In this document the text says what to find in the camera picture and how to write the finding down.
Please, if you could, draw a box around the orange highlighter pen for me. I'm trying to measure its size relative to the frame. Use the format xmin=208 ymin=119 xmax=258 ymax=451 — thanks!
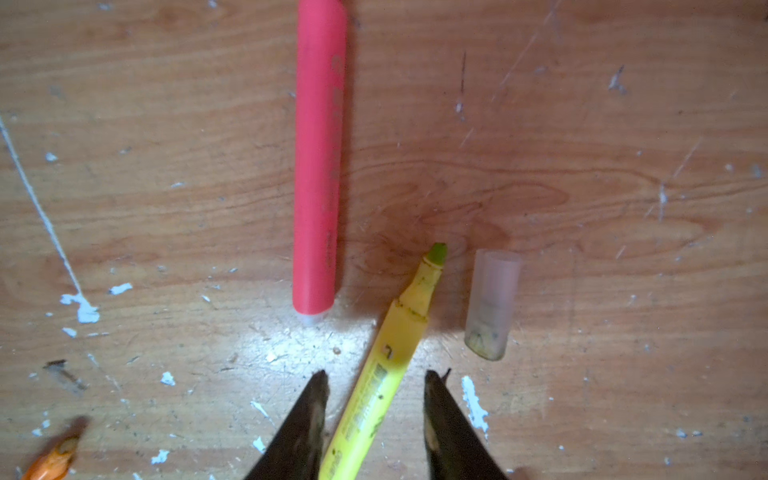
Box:
xmin=21 ymin=436 xmax=80 ymax=480

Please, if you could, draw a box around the pink highlighter pen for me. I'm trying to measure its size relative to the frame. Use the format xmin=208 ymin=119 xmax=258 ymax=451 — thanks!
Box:
xmin=293 ymin=1 xmax=347 ymax=325

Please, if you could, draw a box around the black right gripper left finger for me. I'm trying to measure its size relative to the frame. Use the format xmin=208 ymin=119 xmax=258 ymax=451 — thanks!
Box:
xmin=245 ymin=370 xmax=330 ymax=480

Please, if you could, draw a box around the yellow highlighter pen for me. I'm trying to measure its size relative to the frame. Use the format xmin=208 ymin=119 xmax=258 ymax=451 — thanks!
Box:
xmin=319 ymin=243 xmax=448 ymax=480

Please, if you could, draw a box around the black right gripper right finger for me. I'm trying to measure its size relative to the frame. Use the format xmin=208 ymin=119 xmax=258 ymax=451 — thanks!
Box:
xmin=423 ymin=370 xmax=507 ymax=480

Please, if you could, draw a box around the translucent frosted pen cap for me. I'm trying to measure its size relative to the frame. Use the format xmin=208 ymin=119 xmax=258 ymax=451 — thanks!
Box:
xmin=464 ymin=249 xmax=522 ymax=361

